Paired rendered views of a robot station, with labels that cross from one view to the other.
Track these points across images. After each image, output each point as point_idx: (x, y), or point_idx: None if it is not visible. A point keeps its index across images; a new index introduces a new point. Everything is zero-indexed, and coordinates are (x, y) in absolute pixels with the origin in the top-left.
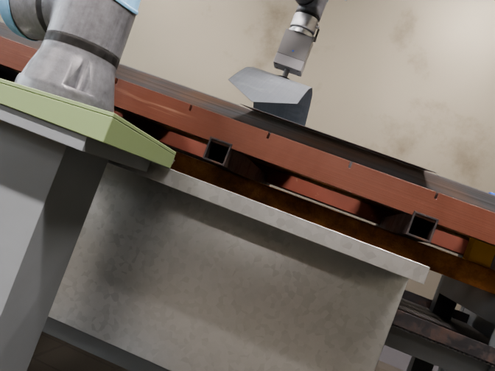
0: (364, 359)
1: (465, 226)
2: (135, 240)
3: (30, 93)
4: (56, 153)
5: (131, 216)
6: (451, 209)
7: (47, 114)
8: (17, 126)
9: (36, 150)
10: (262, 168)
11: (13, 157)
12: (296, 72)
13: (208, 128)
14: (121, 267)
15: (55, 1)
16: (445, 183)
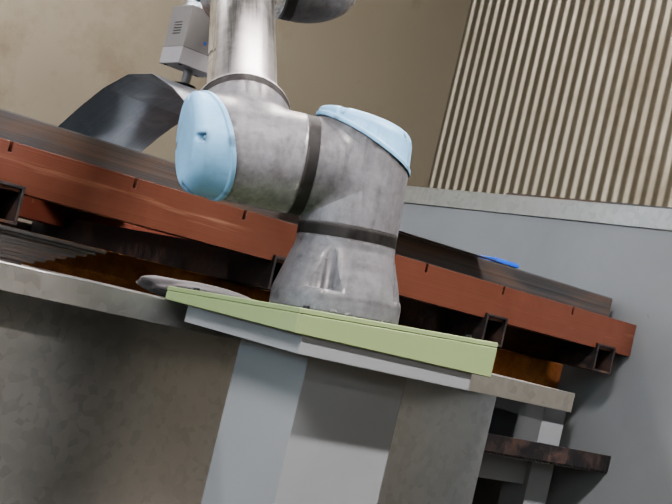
0: (462, 498)
1: (527, 320)
2: (211, 429)
3: (417, 335)
4: (396, 389)
5: (202, 397)
6: (515, 303)
7: (436, 357)
8: (350, 365)
9: (374, 390)
10: (79, 212)
11: (350, 404)
12: (201, 75)
13: (269, 243)
14: (196, 473)
15: (346, 183)
16: (495, 269)
